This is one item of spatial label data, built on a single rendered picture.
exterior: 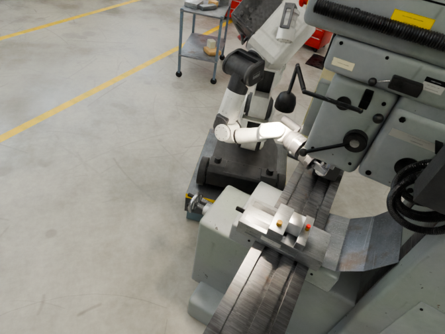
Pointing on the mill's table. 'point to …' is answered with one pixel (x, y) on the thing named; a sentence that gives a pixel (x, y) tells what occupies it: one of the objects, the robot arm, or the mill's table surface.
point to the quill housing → (347, 121)
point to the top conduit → (381, 24)
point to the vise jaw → (284, 214)
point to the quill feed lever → (355, 146)
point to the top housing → (409, 10)
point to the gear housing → (385, 68)
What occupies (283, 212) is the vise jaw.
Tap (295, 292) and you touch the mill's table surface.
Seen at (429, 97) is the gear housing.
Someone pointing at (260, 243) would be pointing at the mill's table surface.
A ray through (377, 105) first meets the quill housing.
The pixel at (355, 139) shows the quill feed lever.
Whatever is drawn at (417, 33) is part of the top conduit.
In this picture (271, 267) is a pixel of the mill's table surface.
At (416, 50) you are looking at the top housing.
